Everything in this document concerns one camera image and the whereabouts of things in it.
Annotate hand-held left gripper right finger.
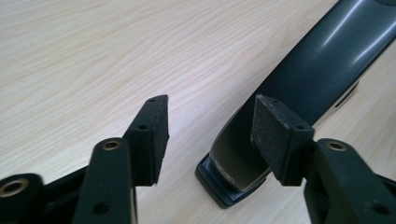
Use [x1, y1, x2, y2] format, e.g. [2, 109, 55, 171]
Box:
[250, 94, 316, 188]

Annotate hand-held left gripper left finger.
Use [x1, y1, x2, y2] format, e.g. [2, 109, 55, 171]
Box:
[122, 94, 171, 188]

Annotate black stapler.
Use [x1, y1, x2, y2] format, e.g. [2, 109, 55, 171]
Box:
[194, 0, 396, 210]

